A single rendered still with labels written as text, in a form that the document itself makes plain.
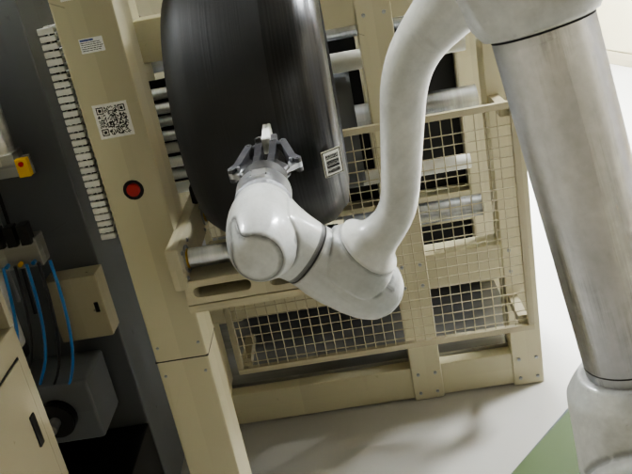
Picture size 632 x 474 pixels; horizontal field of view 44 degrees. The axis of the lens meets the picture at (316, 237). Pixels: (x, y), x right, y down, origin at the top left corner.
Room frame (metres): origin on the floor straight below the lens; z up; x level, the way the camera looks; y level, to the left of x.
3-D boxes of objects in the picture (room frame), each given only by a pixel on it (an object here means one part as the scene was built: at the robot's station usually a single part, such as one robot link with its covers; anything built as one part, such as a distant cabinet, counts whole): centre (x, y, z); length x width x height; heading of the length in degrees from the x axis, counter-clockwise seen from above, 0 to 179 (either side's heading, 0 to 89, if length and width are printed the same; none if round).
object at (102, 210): (1.72, 0.46, 1.19); 0.05 x 0.04 x 0.48; 176
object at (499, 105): (2.05, -0.14, 0.65); 0.90 x 0.02 x 0.70; 86
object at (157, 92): (2.14, 0.31, 1.05); 0.20 x 0.15 x 0.30; 86
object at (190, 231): (1.76, 0.29, 0.90); 0.40 x 0.03 x 0.10; 176
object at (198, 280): (1.60, 0.12, 0.83); 0.36 x 0.09 x 0.06; 86
